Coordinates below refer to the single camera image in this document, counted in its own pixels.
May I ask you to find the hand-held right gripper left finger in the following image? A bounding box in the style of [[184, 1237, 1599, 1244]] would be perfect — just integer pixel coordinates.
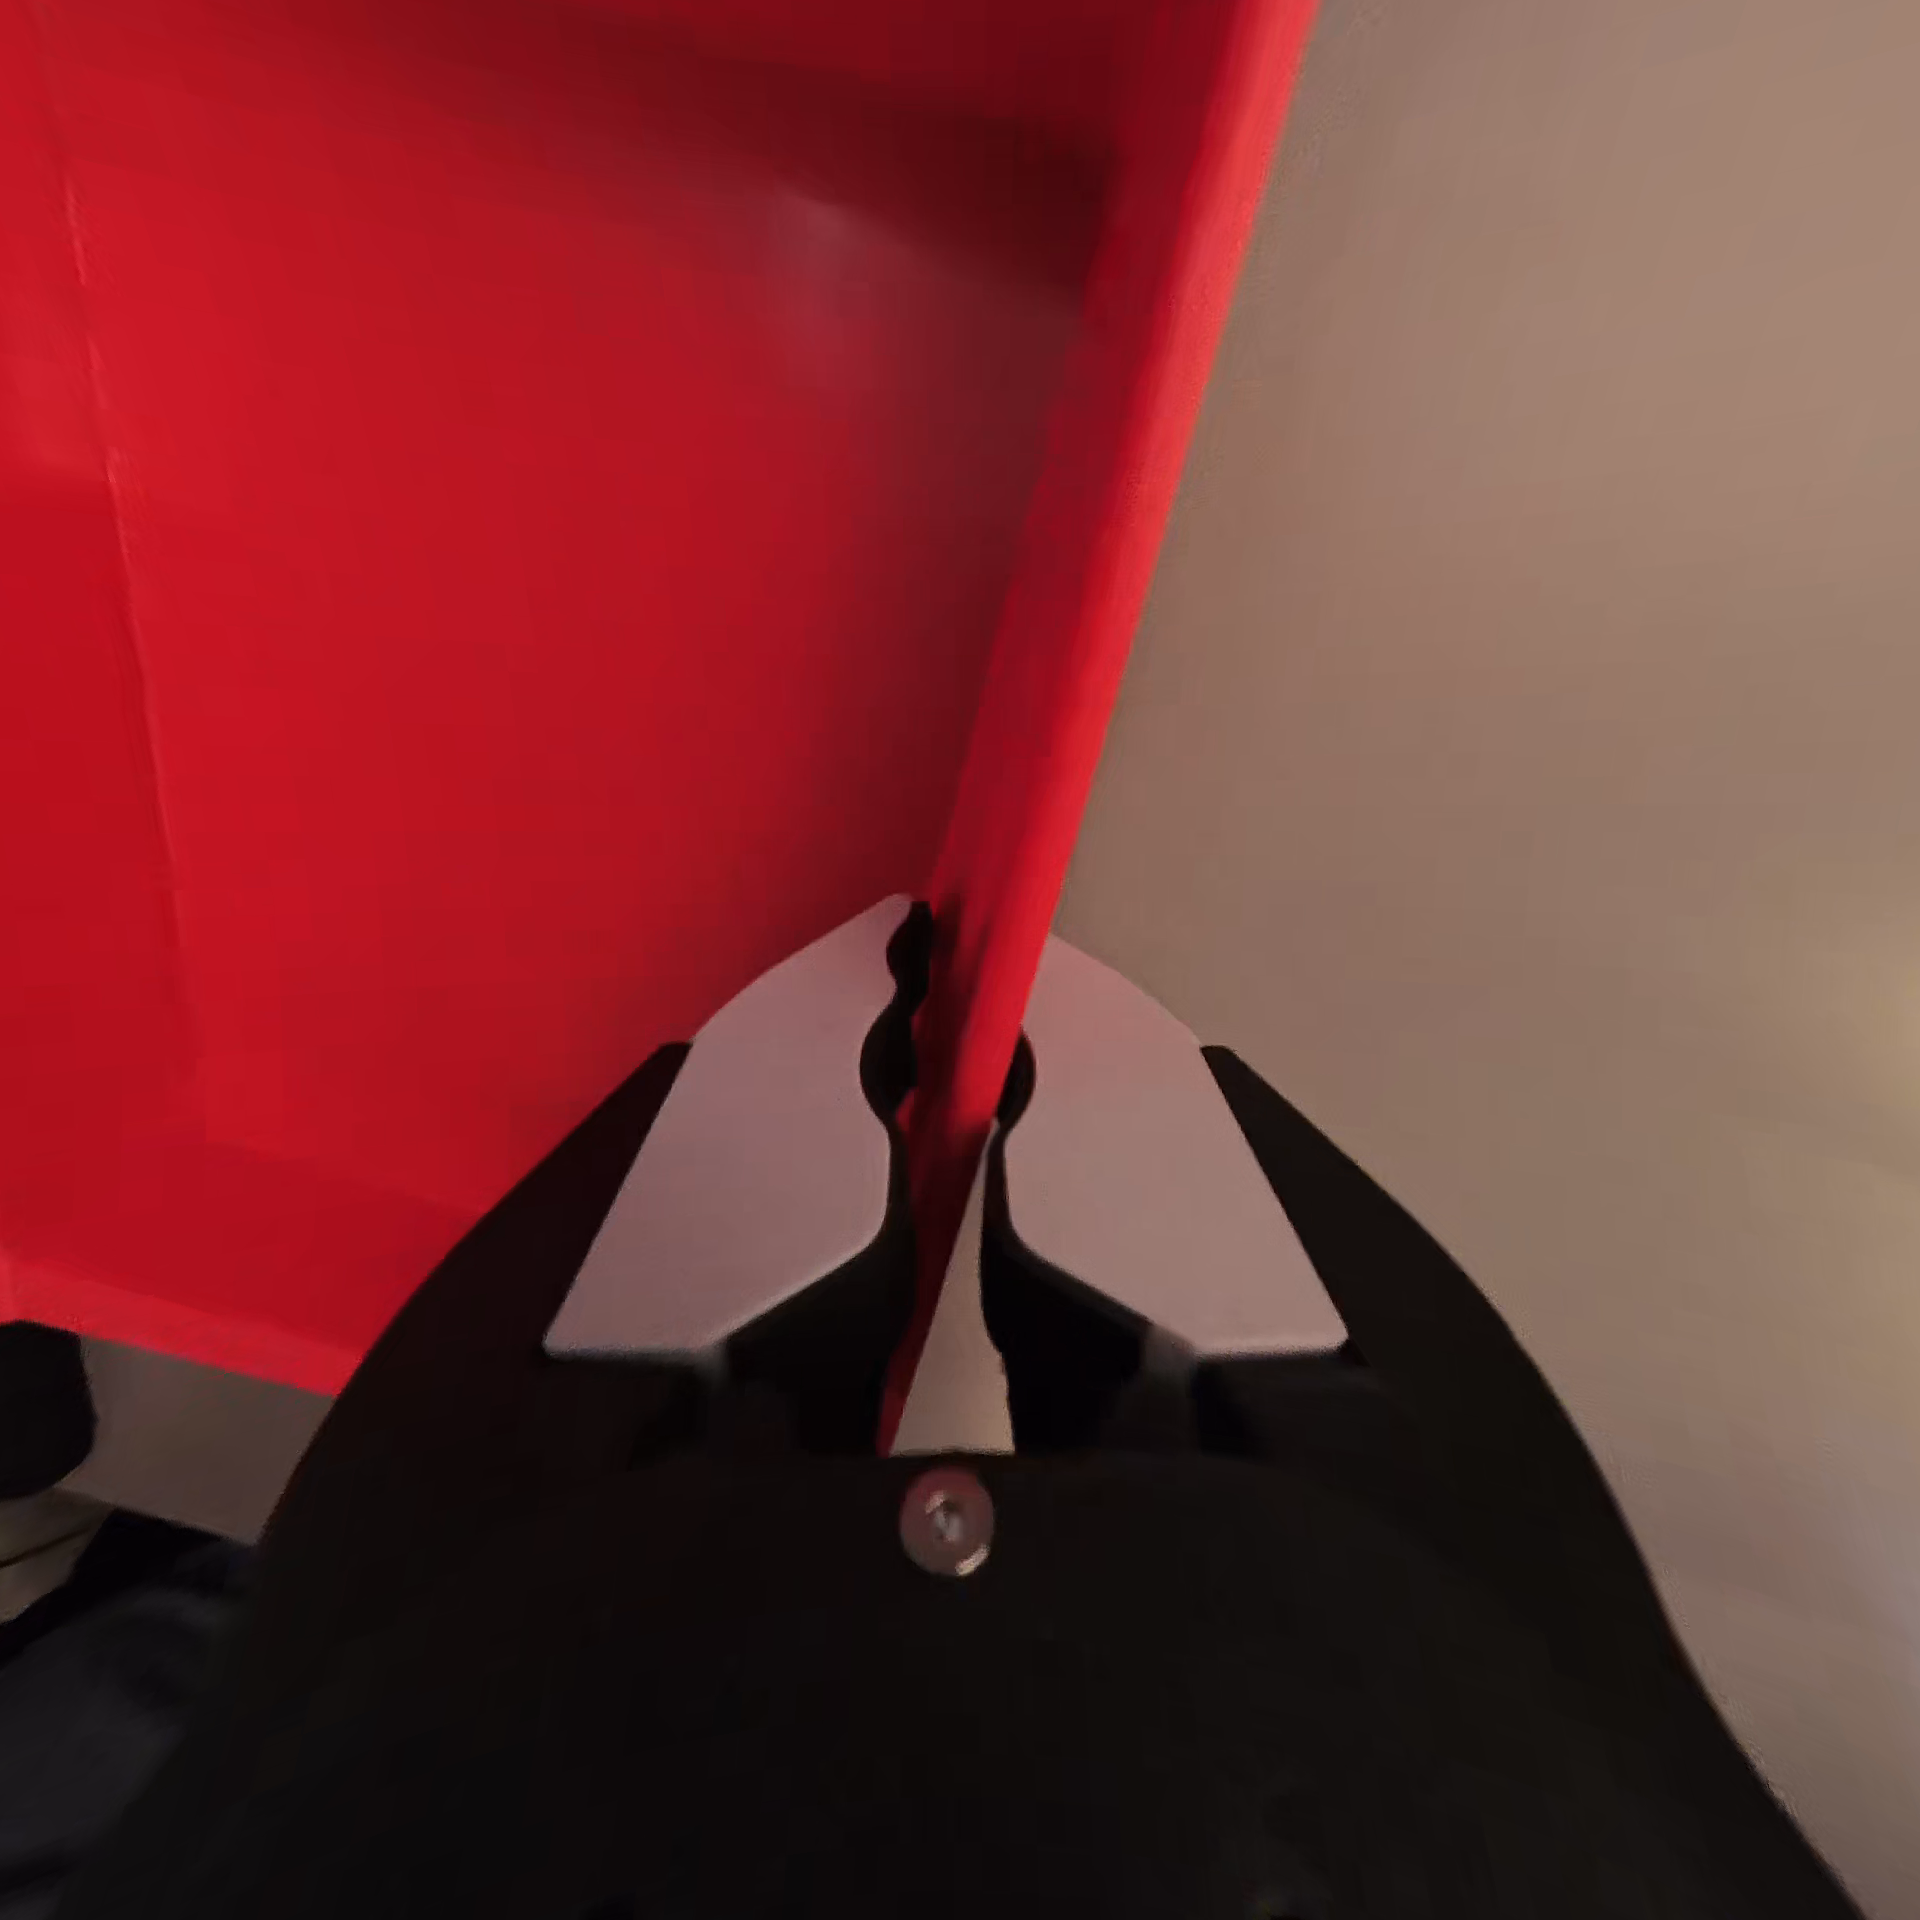
[[544, 894, 934, 1363]]

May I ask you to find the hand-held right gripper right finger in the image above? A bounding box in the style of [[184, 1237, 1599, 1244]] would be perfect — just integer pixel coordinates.
[[982, 938, 1352, 1363]]

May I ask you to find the red plastic bin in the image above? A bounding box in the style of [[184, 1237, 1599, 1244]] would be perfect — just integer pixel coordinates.
[[0, 0, 1325, 1460]]

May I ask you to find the black chair armrest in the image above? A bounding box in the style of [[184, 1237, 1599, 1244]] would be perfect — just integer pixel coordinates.
[[0, 1324, 101, 1505]]

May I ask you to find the person's dark navy shirt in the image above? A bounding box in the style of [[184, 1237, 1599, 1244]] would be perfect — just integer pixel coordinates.
[[0, 1507, 271, 1920]]

